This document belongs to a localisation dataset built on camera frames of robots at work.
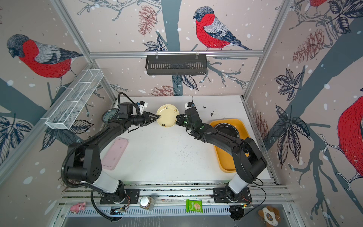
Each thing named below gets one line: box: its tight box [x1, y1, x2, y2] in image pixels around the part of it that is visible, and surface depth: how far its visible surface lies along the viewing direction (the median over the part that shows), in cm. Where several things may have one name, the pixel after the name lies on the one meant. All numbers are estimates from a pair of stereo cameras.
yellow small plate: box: [156, 104, 180, 128], surface depth 88 cm
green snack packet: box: [185, 199, 204, 214], surface depth 71 cm
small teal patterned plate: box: [101, 108, 119, 123], surface depth 112 cm
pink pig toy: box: [69, 202, 87, 214], surface depth 71 cm
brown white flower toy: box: [258, 205, 282, 227], surface depth 67 cm
